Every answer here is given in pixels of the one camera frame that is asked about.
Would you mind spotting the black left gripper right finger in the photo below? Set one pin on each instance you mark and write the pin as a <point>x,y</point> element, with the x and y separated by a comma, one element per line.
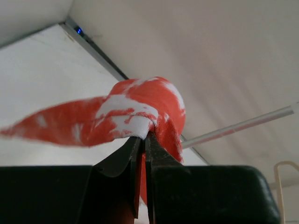
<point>165,183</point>

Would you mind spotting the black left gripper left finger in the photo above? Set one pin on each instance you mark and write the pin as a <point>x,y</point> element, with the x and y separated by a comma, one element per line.
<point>116,188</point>

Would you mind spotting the orange white tie-dye trousers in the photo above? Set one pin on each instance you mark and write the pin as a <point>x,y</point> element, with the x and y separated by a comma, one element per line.
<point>133,108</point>

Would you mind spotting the wooden clothes hanger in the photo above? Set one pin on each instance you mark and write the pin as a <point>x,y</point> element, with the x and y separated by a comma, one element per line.
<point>279,186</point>

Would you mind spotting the white clothes rack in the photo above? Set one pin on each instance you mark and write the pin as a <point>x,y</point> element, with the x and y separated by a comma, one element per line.
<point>280,113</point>

